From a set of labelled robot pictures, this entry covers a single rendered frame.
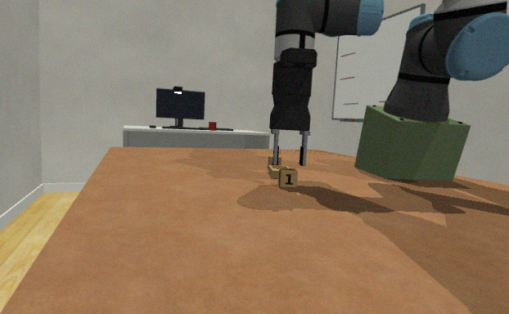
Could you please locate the tan open-top tray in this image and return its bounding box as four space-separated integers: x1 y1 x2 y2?
268 165 288 178

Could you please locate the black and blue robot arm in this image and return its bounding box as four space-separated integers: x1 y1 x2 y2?
275 0 509 122

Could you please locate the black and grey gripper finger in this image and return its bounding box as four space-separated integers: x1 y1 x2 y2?
271 129 280 165
300 131 310 166

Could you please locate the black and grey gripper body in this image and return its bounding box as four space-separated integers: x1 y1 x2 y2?
269 34 318 131

